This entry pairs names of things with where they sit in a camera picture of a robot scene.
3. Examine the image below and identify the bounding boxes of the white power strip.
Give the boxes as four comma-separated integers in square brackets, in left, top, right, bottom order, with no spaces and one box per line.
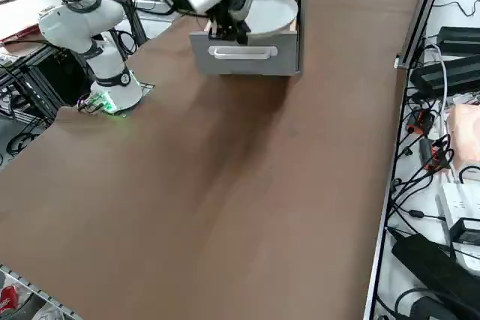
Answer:
[436,181,480,272]

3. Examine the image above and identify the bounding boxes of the white cable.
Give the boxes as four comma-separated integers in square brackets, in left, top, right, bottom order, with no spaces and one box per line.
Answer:
[427,43,464,186]

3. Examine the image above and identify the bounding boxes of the light gray plate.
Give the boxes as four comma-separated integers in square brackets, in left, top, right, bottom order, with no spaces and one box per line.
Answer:
[245,0,300,35]

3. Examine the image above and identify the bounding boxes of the long black power adapter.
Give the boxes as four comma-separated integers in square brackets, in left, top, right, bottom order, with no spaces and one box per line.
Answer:
[409,55,480,95]

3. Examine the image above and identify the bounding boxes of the red soda can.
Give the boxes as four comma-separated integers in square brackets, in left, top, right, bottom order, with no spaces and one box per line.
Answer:
[0,285,20,314]

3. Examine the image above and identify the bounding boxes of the black bag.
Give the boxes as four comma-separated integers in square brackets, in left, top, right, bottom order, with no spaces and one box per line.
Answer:
[391,232,480,320]

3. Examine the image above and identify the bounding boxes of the perforated aluminium rail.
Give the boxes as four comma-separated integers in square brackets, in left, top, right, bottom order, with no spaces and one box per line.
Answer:
[0,263,83,320]

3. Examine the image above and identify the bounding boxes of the aluminium profile post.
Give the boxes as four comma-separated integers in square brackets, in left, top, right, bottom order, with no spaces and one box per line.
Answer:
[396,0,451,70]

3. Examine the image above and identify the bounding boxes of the silver table edge rail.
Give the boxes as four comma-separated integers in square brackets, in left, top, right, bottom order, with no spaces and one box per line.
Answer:
[361,68,410,320]

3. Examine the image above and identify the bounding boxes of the black frame rack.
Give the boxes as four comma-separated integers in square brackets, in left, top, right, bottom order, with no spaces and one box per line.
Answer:
[0,44,95,126]

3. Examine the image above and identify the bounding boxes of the orange black connector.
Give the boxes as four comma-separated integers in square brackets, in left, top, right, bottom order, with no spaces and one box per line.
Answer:
[406,109,436,136]
[418,135,455,172]

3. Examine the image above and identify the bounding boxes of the small black adapter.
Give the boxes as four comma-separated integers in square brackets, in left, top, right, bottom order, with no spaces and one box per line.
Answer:
[448,217,480,247]

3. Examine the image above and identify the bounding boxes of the pale pink box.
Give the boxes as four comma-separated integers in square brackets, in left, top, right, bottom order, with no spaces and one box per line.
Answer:
[445,104,480,184]

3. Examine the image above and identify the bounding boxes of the gray drawer with white handle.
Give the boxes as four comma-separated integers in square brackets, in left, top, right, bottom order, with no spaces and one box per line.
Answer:
[188,0,302,76]

